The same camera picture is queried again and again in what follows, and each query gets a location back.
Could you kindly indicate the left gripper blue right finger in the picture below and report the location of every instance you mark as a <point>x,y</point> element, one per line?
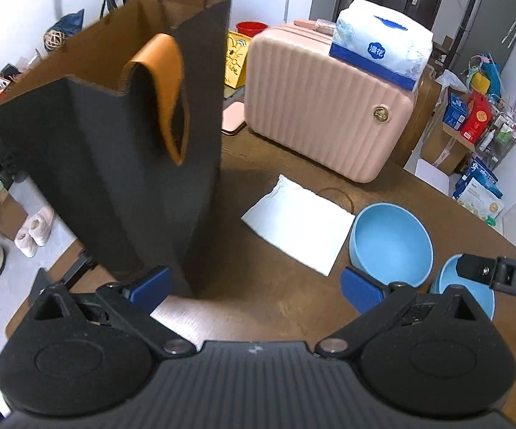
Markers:
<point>361,290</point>

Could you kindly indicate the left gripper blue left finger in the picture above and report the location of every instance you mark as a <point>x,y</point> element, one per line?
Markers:
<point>150,291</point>

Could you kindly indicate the medium blue ribbed bowl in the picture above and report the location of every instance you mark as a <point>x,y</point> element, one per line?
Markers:
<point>391,245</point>

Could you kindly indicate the small blue ribbed bowl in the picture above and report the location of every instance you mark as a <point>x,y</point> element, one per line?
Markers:
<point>448,276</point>

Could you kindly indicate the white paper napkin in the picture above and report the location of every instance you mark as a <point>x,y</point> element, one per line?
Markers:
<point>308,228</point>

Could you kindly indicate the white stool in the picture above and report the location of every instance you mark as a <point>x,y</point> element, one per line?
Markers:
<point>432,176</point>

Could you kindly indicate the white slippers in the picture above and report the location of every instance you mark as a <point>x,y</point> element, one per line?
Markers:
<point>35,232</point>

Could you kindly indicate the cardboard box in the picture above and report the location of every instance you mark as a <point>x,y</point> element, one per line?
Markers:
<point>445,148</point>

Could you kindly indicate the red box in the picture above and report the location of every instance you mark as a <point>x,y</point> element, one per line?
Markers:
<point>479,116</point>

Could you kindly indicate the black paper bag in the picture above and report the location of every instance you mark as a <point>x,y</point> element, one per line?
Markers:
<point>120,130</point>

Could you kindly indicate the pink ribbed suitcase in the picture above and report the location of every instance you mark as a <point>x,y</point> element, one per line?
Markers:
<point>299,96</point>

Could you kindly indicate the blue box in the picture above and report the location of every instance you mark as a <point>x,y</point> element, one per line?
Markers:
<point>456,111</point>

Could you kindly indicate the pink phone case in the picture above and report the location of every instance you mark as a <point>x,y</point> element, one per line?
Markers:
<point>233,119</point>

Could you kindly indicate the tissue pack white blue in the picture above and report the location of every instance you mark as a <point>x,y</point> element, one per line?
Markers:
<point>382,42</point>

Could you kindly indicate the yellow cartoon bag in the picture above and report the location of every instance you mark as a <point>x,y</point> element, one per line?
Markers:
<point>236,52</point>

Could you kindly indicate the red bucket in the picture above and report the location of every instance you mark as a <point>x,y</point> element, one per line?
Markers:
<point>250,28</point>

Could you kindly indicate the grey refrigerator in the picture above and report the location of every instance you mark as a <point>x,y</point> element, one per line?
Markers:
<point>488,28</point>

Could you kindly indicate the metal wire shelf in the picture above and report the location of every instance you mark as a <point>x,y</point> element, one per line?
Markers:
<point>498,139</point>

